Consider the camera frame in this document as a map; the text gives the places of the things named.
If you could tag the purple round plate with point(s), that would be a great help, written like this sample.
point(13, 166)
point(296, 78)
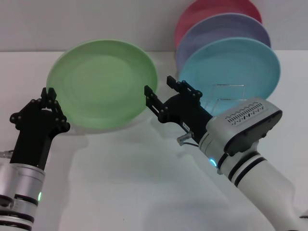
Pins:
point(223, 29)

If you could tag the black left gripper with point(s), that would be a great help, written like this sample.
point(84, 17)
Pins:
point(33, 137)

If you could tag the red round plate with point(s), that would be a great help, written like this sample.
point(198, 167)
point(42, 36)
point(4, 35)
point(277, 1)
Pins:
point(211, 9)

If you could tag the right wrist camera housing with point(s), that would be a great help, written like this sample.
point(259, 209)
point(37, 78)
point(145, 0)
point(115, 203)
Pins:
point(247, 120)

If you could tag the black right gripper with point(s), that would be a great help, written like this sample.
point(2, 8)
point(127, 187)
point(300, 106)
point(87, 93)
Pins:
point(185, 113)

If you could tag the green round plate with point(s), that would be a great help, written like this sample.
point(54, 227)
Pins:
point(103, 84)

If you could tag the light blue round plate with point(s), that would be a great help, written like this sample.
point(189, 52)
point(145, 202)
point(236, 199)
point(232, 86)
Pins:
point(228, 65)

